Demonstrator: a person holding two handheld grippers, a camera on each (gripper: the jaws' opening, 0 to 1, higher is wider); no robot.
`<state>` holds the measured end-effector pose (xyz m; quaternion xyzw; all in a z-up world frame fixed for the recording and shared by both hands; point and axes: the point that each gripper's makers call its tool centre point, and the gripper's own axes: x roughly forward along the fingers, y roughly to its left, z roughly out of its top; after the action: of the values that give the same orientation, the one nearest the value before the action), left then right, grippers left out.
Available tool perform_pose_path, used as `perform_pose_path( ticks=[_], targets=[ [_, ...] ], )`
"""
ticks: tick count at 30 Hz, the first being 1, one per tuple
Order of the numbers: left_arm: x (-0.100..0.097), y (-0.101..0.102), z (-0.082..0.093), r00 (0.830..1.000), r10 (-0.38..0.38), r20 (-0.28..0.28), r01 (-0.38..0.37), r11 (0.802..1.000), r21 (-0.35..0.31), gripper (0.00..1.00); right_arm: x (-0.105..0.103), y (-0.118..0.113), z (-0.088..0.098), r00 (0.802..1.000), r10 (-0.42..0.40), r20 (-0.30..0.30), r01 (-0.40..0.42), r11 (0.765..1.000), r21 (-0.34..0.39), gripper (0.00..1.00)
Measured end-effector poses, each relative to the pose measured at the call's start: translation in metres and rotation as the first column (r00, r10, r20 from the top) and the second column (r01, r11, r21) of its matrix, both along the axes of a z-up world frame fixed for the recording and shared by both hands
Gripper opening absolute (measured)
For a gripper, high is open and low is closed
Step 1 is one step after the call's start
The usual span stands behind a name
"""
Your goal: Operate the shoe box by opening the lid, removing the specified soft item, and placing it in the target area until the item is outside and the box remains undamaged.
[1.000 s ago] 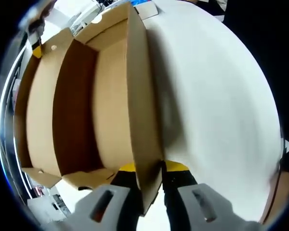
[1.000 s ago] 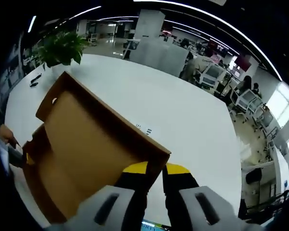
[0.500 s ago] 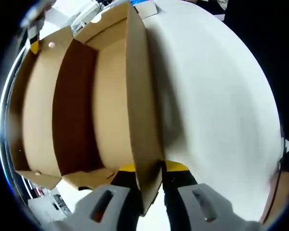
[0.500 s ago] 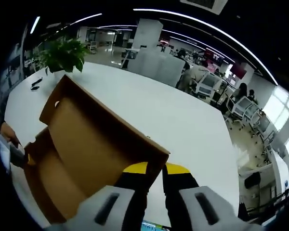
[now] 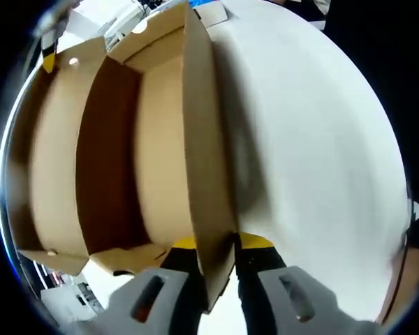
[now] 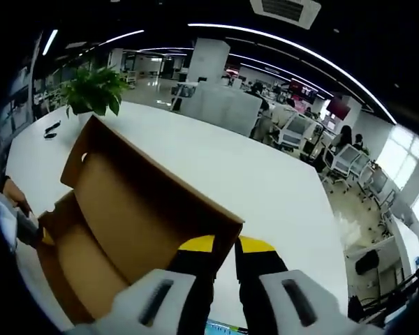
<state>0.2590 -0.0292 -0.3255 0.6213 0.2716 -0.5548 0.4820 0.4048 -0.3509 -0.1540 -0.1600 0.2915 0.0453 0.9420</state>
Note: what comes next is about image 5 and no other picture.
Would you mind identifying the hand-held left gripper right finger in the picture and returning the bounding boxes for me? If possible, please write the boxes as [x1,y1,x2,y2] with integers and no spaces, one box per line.
[232,232,383,335]

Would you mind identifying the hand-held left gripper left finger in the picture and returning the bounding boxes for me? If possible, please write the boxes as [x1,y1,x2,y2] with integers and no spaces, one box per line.
[69,235,210,335]

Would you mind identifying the brown cardboard shoe box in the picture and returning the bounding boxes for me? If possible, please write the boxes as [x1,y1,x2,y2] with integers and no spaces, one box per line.
[8,2,240,313]

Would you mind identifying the blue tissue box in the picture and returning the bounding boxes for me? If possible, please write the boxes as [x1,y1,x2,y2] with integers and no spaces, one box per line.
[188,0,230,28]

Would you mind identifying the person's black shirt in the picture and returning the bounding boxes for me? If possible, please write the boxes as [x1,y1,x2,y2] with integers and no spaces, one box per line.
[314,0,419,252]

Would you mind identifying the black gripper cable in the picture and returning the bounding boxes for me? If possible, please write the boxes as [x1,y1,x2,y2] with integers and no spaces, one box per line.
[403,198,419,252]

